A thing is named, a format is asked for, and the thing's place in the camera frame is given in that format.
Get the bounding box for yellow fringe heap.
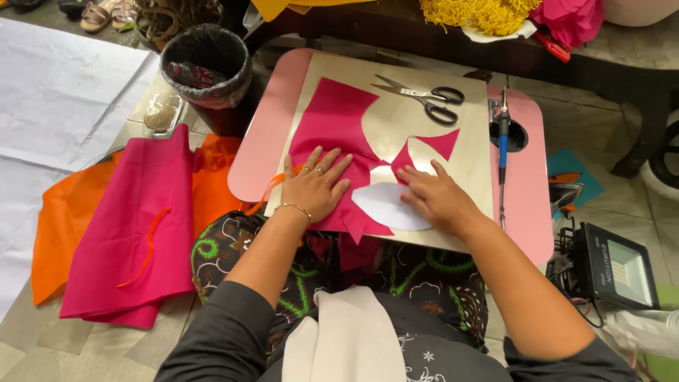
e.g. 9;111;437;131
419;0;542;37

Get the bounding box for gold bracelet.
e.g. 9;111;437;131
273;203;314;224

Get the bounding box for black shoe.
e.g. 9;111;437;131
57;0;90;16

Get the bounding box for large white paper sheet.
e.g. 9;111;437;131
0;17;161;324

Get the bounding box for orange fabric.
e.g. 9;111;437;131
31;133;251;307

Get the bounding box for potted plant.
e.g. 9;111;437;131
119;0;225;52

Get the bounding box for beige work board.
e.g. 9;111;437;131
263;52;495;254

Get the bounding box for black LED floodlight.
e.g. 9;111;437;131
575;221;662;312

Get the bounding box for black wheel on white base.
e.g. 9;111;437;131
639;110;679;203

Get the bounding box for white cloth scrap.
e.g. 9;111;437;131
460;20;539;44

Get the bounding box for orange and grey clothes iron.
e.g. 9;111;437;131
548;172;585;219

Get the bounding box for black lined trash bin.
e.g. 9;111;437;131
159;23;254;137

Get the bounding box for person's right hand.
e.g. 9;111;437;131
395;158;481;237

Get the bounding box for plastic bottle with red label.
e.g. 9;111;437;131
166;61;214;90

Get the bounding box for dark grey top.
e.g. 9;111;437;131
154;280;640;382

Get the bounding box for black-handled scissors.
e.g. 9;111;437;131
370;74;466;127

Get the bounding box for orange fabric strip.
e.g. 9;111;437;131
116;206;173;289

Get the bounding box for red-handled tool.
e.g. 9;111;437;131
533;29;573;64

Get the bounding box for beige sandal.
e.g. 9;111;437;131
111;0;141;30
80;0;117;33

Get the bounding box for teal paper sheet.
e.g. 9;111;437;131
546;148;605;221

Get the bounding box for pink fabric heap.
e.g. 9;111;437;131
528;0;605;49

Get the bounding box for pink lap table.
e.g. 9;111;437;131
227;48;556;267

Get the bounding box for blue-handled soldering iron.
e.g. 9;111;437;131
495;87;511;232

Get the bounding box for white paper pattern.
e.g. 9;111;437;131
351;182;433;232

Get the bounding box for white plastic bag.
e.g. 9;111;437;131
604;309;679;363

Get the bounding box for dark patterned skirt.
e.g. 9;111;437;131
190;209;490;354

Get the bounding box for cut pink fabric piece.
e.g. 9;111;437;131
289;77;460;272

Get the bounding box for clear plastic container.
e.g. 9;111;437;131
143;94;188;139

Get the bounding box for thin orange ribbon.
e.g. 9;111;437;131
245;163;307;216

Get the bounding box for folded pink fabric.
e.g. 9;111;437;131
59;124;196;330

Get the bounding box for black cable bundle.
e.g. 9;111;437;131
545;227;605;330

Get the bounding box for person's left hand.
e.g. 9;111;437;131
279;146;354;224

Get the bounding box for white headscarf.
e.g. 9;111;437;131
280;285;408;382

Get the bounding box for yellow fabric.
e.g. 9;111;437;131
250;0;375;22

